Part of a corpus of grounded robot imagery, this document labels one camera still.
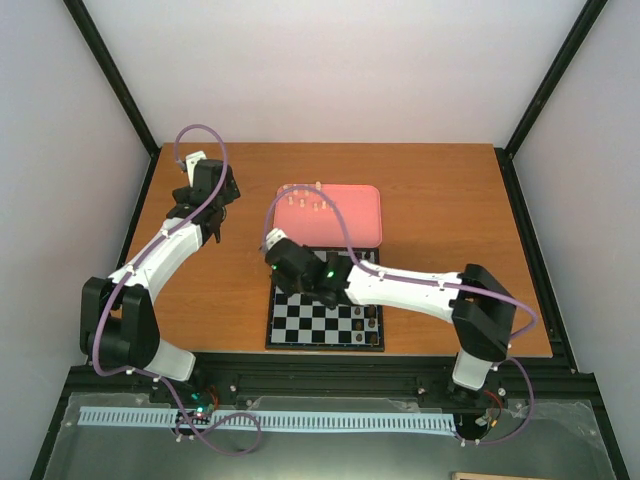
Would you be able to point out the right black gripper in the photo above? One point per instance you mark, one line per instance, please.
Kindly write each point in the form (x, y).
(281, 283)

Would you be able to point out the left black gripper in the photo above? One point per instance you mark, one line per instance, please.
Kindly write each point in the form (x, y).
(233, 189)

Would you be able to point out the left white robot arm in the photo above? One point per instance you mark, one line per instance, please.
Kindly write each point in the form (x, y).
(131, 337)

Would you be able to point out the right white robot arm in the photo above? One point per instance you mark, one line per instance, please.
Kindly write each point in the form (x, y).
(480, 310)

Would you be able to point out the black white chess board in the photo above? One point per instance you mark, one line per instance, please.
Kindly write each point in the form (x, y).
(298, 323)

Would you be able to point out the brown chess pieces back row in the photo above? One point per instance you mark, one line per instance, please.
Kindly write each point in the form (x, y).
(373, 337)

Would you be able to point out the pink plastic tray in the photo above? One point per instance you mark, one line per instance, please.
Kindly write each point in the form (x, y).
(353, 216)

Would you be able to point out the clear acrylic sheet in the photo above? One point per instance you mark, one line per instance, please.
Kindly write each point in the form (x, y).
(555, 440)

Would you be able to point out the light blue cable duct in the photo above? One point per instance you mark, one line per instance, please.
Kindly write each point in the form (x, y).
(272, 421)

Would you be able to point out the black aluminium frame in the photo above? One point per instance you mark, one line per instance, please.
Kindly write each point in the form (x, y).
(324, 376)

